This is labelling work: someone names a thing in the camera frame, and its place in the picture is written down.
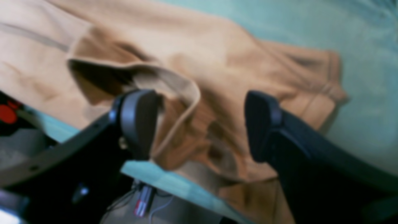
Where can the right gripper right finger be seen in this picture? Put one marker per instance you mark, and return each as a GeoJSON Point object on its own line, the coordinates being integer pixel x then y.
{"type": "Point", "coordinates": [322, 183]}

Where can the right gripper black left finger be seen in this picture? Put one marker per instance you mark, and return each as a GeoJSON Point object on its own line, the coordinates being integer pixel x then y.
{"type": "Point", "coordinates": [76, 181]}

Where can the tan orange T-shirt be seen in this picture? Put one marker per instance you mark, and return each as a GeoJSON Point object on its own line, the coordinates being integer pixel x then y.
{"type": "Point", "coordinates": [71, 58]}

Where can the light green table cloth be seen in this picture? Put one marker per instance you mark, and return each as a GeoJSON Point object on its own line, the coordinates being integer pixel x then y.
{"type": "Point", "coordinates": [363, 33]}

